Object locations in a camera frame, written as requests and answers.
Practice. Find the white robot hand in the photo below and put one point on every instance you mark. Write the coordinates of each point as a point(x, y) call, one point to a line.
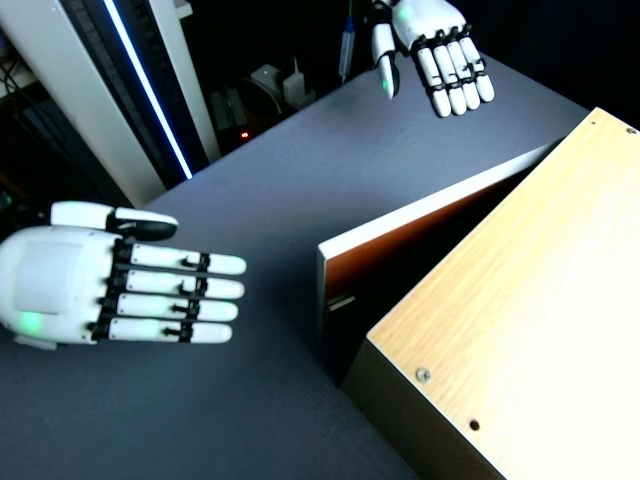
point(425, 22)
point(45, 280)

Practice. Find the white cabinet door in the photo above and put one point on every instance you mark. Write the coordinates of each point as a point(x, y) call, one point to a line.
point(400, 235)

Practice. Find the light wooden cabinet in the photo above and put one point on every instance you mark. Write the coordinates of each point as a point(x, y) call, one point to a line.
point(540, 300)

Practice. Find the white power adapter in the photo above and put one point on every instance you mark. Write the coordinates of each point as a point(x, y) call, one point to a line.
point(298, 85)

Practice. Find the white pillar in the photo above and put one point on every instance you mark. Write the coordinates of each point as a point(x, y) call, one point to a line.
point(65, 90)

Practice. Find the glowing blue-white light strip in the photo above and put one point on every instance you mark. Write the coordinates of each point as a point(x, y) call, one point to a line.
point(150, 95)

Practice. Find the black box with red light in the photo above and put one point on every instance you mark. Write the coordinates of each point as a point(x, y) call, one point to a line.
point(231, 117)

